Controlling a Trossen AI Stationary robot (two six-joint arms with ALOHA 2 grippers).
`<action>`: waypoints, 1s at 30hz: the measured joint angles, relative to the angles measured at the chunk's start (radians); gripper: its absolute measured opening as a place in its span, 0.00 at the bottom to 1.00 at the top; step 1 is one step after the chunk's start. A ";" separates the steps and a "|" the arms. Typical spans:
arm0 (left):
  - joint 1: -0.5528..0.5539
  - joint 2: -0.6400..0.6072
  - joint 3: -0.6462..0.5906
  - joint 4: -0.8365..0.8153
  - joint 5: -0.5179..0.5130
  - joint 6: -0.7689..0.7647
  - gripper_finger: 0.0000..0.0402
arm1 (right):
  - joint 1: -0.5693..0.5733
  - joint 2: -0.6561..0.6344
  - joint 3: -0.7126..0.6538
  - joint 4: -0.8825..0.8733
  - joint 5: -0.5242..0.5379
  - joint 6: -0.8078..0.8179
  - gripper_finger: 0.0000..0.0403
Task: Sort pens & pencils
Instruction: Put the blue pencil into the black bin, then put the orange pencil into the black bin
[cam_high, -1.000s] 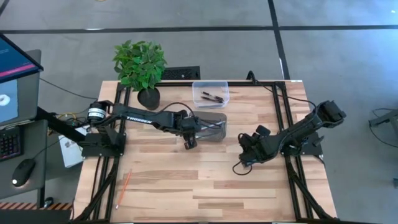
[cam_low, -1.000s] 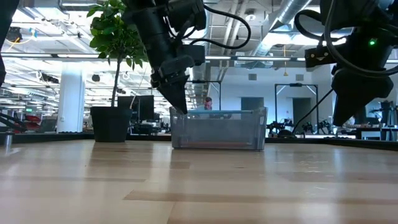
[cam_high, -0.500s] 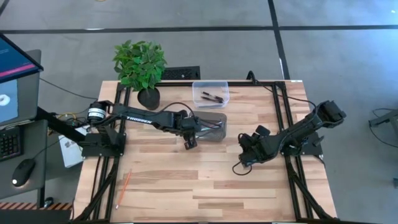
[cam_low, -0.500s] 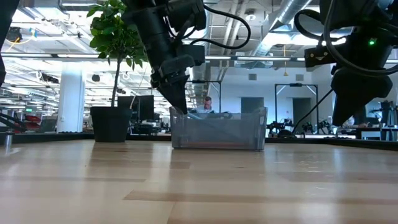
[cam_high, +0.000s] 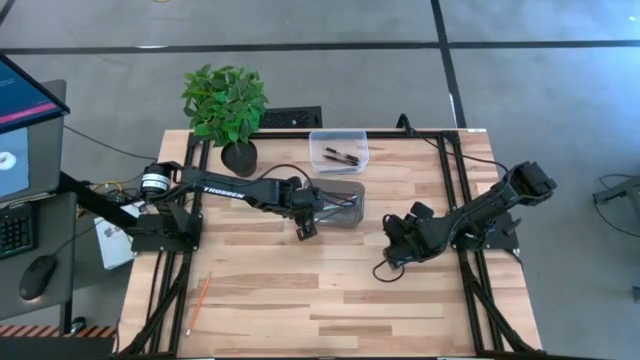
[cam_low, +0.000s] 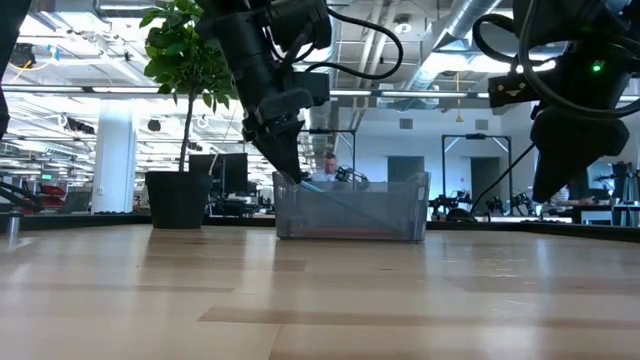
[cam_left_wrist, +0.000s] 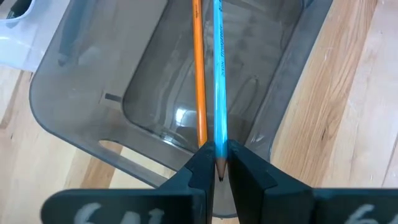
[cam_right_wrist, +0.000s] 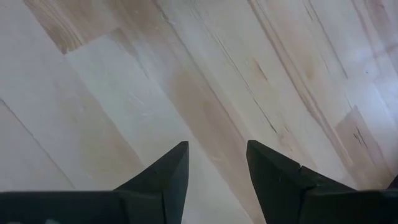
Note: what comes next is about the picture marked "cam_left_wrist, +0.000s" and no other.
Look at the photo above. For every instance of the matte black pen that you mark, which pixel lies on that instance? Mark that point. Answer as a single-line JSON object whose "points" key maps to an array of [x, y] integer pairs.
{"points": [[18, 7]]}

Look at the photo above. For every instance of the light blue wooden pencil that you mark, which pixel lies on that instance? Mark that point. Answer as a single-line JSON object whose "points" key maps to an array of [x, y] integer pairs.
{"points": [[220, 93]]}

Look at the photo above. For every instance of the grey translucent plastic bin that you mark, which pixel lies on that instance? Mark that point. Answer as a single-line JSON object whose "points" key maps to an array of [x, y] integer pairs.
{"points": [[93, 77]]}

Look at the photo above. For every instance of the orange wooden pencil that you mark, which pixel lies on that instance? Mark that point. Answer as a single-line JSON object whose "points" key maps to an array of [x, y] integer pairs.
{"points": [[200, 77]]}

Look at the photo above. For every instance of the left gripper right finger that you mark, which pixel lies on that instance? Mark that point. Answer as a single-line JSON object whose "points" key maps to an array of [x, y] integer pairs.
{"points": [[280, 205]]}

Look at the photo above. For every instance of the white plastic bin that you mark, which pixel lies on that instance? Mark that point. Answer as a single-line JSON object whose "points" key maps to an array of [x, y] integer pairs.
{"points": [[18, 46]]}

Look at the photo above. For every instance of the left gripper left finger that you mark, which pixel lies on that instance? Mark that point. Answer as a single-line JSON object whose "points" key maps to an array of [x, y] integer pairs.
{"points": [[155, 205]]}

